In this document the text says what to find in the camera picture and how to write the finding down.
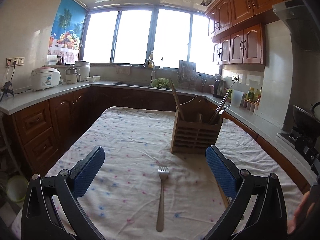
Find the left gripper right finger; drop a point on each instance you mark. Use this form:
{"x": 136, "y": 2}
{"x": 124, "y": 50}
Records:
{"x": 225, "y": 171}

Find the white electric pot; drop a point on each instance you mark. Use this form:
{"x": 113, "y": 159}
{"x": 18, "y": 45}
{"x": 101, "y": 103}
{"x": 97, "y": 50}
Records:
{"x": 83, "y": 69}

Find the wooden utensil holder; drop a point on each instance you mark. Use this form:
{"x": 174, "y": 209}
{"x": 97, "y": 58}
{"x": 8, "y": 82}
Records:
{"x": 196, "y": 127}

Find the wall power outlet strip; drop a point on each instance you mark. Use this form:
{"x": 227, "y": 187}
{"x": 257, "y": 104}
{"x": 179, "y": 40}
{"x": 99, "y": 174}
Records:
{"x": 11, "y": 62}

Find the steel range hood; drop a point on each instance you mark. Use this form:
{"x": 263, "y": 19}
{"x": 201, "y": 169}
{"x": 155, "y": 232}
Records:
{"x": 295, "y": 15}

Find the translucent plastic pitcher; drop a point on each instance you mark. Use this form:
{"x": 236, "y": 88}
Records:
{"x": 236, "y": 98}

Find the white blender jug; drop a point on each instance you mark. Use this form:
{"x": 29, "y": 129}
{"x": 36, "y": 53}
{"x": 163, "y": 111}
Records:
{"x": 72, "y": 76}

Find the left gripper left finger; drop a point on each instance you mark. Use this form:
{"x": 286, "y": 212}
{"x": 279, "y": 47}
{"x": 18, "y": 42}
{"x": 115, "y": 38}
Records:
{"x": 85, "y": 170}

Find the lower wooden cabinets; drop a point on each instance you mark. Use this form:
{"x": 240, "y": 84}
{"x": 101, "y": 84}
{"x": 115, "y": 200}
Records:
{"x": 42, "y": 133}

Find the dish drying rack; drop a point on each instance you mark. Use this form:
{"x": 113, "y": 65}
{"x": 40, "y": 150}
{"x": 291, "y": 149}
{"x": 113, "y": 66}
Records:
{"x": 187, "y": 73}

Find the green vegetable colander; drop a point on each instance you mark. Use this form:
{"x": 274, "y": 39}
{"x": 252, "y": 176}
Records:
{"x": 161, "y": 83}

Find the person's right hand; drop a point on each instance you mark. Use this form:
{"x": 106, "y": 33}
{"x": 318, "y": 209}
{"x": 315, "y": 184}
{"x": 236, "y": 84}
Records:
{"x": 291, "y": 224}

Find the condiment bottles group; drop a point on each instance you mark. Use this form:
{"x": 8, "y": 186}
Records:
{"x": 252, "y": 99}

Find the floral white tablecloth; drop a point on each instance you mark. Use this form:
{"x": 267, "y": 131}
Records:
{"x": 123, "y": 199}

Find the steel chopstick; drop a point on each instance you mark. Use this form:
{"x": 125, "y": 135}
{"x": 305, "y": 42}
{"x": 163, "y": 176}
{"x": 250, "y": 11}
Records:
{"x": 220, "y": 109}
{"x": 220, "y": 106}
{"x": 223, "y": 112}

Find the tropical fruit poster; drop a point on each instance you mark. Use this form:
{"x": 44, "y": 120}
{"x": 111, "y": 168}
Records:
{"x": 67, "y": 31}

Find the wooden cabinets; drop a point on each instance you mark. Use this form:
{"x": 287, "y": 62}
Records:
{"x": 236, "y": 28}
{"x": 42, "y": 133}

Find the white rice cooker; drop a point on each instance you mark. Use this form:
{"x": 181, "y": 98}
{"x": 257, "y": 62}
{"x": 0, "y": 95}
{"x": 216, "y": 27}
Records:
{"x": 44, "y": 77}

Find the steel electric kettle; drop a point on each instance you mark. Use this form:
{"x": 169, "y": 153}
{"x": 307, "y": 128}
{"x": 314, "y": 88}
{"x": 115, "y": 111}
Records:
{"x": 219, "y": 88}

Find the steel fork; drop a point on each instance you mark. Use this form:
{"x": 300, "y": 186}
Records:
{"x": 163, "y": 173}

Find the upper wooden cabinets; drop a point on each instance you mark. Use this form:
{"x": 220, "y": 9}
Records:
{"x": 236, "y": 28}

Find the black wok on stove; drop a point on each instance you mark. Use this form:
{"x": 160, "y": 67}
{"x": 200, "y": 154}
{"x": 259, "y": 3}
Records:
{"x": 307, "y": 122}

